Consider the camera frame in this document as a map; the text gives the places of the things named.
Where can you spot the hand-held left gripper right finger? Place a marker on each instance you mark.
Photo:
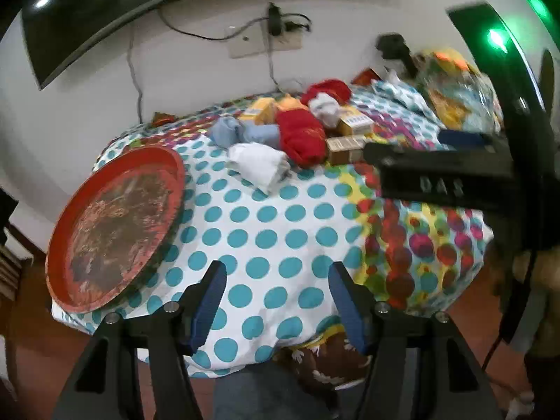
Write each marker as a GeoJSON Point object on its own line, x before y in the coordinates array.
{"type": "Point", "coordinates": [350, 315]}

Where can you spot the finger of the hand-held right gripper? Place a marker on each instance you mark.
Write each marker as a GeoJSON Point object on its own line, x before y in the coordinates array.
{"type": "Point", "coordinates": [463, 138]}

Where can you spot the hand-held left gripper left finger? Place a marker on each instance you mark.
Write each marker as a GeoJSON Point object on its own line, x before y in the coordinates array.
{"type": "Point", "coordinates": [205, 315]}

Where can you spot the beige cardboard box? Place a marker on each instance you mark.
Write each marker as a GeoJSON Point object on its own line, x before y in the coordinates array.
{"type": "Point", "coordinates": [345, 149]}

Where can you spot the yellow medicine box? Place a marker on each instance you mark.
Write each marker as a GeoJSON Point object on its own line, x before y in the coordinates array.
{"type": "Point", "coordinates": [258, 111]}
{"type": "Point", "coordinates": [355, 121]}

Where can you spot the round red tray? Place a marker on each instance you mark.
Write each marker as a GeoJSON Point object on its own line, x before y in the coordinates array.
{"type": "Point", "coordinates": [113, 227]}

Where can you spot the white sock roll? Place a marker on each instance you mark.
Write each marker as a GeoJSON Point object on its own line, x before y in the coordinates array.
{"type": "Point", "coordinates": [326, 107]}
{"type": "Point", "coordinates": [258, 164]}

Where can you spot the red sock roll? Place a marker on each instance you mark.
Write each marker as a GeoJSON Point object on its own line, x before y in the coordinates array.
{"type": "Point", "coordinates": [328, 89]}
{"type": "Point", "coordinates": [302, 138]}

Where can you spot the blue sock roll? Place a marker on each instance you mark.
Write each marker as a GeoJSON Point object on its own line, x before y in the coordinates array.
{"type": "Point", "coordinates": [262, 134]}
{"type": "Point", "coordinates": [225, 131]}

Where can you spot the clear bag of snacks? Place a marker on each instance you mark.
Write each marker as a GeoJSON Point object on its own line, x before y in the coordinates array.
{"type": "Point", "coordinates": [455, 96]}

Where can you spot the brown floral cloth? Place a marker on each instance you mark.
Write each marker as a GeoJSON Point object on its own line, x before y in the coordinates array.
{"type": "Point", "coordinates": [332, 363]}

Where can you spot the folded polka-dot cloth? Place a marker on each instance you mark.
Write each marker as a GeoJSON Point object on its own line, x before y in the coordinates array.
{"type": "Point", "coordinates": [407, 94]}

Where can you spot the blue grey trousers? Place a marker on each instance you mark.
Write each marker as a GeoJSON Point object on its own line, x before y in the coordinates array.
{"type": "Point", "coordinates": [262, 396]}

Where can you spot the polka-dot tablecloth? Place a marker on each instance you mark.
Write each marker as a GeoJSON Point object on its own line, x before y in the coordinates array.
{"type": "Point", "coordinates": [284, 227]}

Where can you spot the red packet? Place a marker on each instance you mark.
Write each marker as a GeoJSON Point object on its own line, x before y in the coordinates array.
{"type": "Point", "coordinates": [365, 78]}

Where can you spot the wooden chair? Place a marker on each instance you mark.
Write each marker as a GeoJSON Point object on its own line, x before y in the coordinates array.
{"type": "Point", "coordinates": [13, 271]}

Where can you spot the black plug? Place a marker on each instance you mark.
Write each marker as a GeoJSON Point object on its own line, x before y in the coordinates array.
{"type": "Point", "coordinates": [297, 25]}

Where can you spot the small orange wrapper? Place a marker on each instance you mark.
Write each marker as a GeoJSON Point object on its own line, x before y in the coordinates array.
{"type": "Point", "coordinates": [161, 118]}

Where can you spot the black power adapter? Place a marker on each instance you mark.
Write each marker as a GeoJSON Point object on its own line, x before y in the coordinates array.
{"type": "Point", "coordinates": [274, 19]}

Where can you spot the beige wall socket plate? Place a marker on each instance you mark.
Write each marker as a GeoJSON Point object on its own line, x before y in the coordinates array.
{"type": "Point", "coordinates": [288, 40]}
{"type": "Point", "coordinates": [247, 45]}

